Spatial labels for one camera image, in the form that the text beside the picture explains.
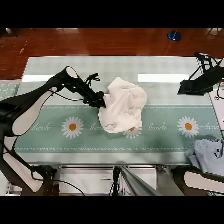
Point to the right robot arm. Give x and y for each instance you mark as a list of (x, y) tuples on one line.
[(213, 77)]

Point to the light blue garment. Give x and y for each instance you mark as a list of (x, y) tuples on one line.
[(206, 155)]

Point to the blue round object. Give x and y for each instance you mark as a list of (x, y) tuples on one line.
[(174, 36)]

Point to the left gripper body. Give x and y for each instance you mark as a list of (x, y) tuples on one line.
[(95, 99)]

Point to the silver frame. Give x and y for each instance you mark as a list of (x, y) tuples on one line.
[(140, 181)]

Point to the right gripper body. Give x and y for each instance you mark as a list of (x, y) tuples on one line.
[(190, 87)]

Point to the white T-shirt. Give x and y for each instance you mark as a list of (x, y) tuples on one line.
[(123, 105)]

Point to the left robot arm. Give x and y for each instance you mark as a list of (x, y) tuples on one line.
[(30, 100)]

